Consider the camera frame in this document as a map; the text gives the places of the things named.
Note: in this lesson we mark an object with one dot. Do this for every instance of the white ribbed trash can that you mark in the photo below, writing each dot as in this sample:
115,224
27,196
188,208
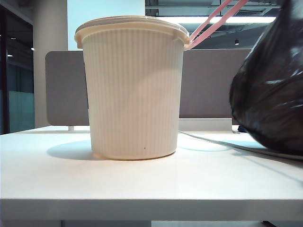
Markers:
132,94

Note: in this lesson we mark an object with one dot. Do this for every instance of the black garbage bag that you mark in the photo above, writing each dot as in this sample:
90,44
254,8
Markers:
272,94

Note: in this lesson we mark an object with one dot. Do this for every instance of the brown desk partition panel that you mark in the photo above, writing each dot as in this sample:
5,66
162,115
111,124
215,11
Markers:
208,89

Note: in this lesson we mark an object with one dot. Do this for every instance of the grey rounded desk partition panel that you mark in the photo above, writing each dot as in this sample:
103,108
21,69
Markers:
66,89

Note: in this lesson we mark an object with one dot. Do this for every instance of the blue clog shoe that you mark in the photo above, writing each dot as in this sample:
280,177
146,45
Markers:
241,129

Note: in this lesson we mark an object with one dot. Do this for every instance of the black ceiling spotlight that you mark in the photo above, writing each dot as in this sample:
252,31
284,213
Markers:
237,42

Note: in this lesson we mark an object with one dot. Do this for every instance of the white partition support post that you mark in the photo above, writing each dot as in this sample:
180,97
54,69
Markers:
71,128

